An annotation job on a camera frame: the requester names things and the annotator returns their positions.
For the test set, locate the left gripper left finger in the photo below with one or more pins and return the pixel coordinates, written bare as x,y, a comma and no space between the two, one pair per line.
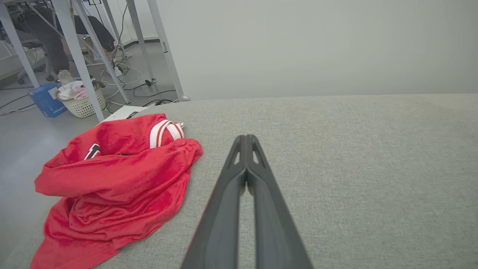
220,224

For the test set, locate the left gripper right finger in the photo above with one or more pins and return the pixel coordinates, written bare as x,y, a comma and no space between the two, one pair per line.
276,231

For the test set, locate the red white sleeved t-shirt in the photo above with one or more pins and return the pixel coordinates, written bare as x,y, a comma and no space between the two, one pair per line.
119,179

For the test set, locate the grey fabric sofa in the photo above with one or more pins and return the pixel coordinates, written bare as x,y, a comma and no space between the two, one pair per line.
354,168

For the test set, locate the white flat box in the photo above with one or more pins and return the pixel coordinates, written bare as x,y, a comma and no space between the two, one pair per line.
121,113

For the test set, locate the white woven laundry basket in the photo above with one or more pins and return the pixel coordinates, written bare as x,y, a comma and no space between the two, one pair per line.
85,106

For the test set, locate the white metal desk leg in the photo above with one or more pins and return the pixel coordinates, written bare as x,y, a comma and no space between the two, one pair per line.
76,56
18,48
140,37
166,48
101,52

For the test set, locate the white power strip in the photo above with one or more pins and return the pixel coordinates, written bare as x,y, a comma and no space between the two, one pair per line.
118,70

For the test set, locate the white pink clothes pile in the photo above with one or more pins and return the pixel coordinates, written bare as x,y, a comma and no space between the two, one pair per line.
73,90

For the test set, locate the blue cardboard box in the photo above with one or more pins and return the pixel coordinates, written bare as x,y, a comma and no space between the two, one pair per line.
46,101

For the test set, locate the beige fluffy slipper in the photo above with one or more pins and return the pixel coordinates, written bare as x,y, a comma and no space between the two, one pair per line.
66,77

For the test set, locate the seated person dark clothes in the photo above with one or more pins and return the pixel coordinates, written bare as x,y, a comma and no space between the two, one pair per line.
52,41

